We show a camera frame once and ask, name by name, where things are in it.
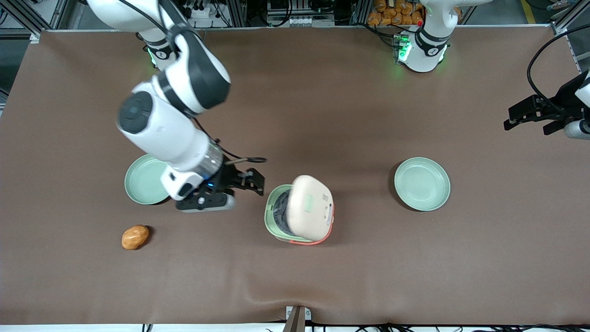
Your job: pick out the aluminium frame post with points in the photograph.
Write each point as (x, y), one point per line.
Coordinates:
(39, 16)
(569, 16)

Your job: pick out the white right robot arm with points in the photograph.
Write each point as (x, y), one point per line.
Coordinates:
(161, 124)

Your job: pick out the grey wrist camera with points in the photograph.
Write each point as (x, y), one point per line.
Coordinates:
(578, 130)
(207, 204)

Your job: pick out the brown table cloth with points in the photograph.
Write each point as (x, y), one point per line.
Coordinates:
(322, 115)

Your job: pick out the cream rice cooker orange trim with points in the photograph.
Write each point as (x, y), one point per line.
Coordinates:
(309, 207)

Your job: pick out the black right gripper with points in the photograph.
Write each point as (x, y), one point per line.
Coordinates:
(229, 177)

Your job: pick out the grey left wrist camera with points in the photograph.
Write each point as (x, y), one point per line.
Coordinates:
(578, 130)

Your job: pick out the orange potato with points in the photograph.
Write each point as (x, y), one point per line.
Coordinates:
(134, 237)

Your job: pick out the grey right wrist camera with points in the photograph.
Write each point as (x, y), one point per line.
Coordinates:
(207, 204)

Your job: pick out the bag of orange bread rolls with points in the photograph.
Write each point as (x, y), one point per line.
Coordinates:
(392, 11)

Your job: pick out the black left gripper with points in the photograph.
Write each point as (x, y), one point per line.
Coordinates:
(563, 97)

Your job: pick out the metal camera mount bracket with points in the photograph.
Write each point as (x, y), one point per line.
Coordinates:
(297, 319)

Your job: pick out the white power strip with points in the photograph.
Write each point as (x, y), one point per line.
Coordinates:
(203, 11)

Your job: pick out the pale green round plate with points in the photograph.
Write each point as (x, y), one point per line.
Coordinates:
(421, 184)
(143, 184)

